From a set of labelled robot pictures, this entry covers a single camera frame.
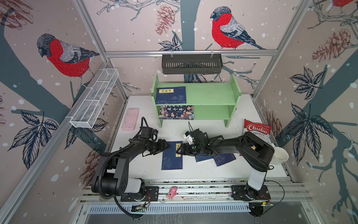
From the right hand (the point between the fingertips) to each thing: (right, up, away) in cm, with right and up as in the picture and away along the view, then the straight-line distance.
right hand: (179, 155), depth 86 cm
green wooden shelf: (+19, +34, -6) cm, 39 cm away
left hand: (-8, +4, +1) cm, 9 cm away
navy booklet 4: (+27, -2, -1) cm, 27 cm away
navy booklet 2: (-5, +38, -2) cm, 38 cm away
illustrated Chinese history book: (-2, +27, +6) cm, 27 cm away
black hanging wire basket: (+9, +63, +19) cm, 66 cm away
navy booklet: (-5, -3, 0) cm, 6 cm away
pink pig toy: (-3, -15, -13) cm, 21 cm away
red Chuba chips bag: (+55, +14, +6) cm, 57 cm away
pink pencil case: (-38, +20, +18) cm, 47 cm away
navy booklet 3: (+15, -1, 0) cm, 15 cm away
